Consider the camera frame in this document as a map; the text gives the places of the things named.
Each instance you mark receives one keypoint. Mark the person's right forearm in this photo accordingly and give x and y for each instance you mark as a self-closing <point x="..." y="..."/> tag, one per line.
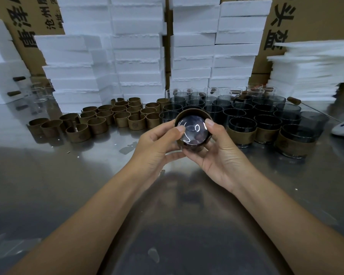
<point x="292" y="229"/>

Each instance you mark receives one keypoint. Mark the stack of white foam blocks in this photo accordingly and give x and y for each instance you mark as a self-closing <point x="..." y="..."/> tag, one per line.
<point x="0" y="65"/>

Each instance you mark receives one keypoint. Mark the brown cork stick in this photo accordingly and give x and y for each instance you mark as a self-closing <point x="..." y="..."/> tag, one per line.
<point x="19" y="78"/>
<point x="13" y="93"/>

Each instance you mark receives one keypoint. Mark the large printed cardboard box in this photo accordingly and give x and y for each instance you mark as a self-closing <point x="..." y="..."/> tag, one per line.
<point x="318" y="17"/>

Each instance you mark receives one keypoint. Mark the person's left hand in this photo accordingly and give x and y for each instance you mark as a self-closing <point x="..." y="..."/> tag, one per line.
<point x="149" y="157"/>

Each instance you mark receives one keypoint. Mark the bunch of clear plastic cups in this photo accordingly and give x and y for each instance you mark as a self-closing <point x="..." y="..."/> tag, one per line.
<point x="38" y="94"/>

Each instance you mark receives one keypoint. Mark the person's right hand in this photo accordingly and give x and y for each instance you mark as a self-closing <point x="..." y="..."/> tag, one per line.
<point x="229" y="166"/>

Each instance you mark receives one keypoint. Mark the group of brown sleeve rings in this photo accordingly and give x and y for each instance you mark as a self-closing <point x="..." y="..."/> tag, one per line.
<point x="136" y="123"/>

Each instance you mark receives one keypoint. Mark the stack of thin foam sheets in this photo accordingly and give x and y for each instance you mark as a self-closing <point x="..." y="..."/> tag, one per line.
<point x="304" y="74"/>

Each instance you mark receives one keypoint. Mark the tall stack white foam blocks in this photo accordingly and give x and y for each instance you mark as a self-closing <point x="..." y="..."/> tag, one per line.
<point x="126" y="51"/>

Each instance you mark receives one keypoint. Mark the person's left forearm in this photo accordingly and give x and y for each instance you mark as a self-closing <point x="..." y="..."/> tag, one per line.
<point x="74" y="231"/>

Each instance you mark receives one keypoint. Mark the cluster of transparent plastic cups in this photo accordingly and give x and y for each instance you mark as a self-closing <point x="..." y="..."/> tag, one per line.
<point x="213" y="114"/>

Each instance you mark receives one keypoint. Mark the stepped stack white foam blocks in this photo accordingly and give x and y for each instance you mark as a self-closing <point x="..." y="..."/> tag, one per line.
<point x="192" y="51"/>

